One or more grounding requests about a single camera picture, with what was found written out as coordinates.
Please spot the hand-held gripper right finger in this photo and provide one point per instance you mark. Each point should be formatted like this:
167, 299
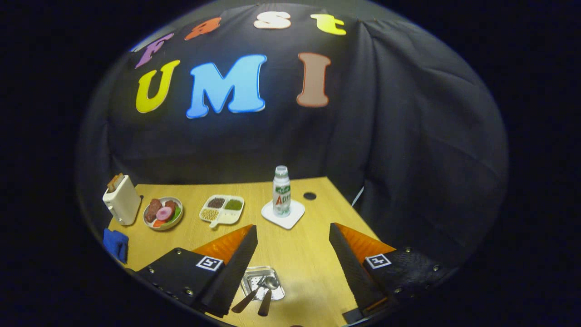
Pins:
352, 272

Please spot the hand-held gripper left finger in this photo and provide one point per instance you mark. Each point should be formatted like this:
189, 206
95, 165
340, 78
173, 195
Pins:
231, 277

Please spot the cream divided bean tray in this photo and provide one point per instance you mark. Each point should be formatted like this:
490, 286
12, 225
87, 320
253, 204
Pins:
229, 217

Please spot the white square coaster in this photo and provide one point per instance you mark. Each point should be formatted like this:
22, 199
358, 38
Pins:
295, 213

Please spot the green lettuce leaf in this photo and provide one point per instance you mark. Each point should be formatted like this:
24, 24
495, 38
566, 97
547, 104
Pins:
177, 214

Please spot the black table grommet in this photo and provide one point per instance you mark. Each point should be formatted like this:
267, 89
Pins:
309, 195

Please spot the orange carrot slice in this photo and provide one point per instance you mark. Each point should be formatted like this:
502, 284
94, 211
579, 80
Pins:
159, 223

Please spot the pink ham slice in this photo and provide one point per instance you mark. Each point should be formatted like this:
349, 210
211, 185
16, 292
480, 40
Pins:
164, 214

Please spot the white drink bottle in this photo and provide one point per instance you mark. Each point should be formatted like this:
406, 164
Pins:
282, 195

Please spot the grey food plate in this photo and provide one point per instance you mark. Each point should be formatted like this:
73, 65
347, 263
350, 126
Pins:
150, 225

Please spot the brown meat piece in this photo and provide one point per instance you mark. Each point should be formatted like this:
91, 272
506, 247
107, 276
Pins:
152, 210

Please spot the blue cloth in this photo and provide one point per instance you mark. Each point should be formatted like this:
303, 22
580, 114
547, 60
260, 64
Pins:
114, 244

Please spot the cream toaster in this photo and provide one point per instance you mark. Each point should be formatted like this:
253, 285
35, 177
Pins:
123, 204

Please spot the toast slices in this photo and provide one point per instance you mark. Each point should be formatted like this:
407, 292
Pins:
115, 182

